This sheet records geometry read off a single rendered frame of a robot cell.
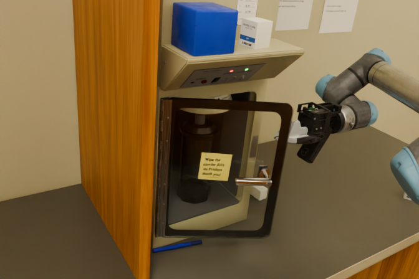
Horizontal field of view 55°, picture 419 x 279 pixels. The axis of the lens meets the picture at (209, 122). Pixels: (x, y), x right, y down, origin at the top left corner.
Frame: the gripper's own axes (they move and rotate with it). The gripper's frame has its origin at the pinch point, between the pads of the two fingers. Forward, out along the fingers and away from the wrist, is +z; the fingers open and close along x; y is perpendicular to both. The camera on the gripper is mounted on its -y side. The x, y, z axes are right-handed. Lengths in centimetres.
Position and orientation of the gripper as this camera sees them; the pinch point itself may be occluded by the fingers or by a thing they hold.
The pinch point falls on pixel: (277, 139)
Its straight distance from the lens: 104.3
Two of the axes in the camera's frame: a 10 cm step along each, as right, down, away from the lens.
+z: -8.4, 1.5, -5.2
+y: 0.9, -9.1, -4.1
